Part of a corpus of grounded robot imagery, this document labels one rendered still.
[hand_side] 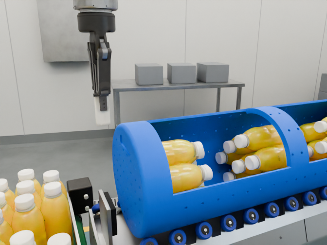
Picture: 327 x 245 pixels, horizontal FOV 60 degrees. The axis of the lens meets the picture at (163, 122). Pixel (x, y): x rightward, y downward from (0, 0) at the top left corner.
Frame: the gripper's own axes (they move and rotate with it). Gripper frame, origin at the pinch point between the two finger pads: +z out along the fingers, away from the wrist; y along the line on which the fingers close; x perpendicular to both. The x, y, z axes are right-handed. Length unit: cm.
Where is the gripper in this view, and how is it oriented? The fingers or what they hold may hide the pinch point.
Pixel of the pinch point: (102, 109)
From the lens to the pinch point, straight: 64.6
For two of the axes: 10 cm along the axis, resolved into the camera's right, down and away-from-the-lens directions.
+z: 0.0, 9.6, 2.9
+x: 9.2, -1.1, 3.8
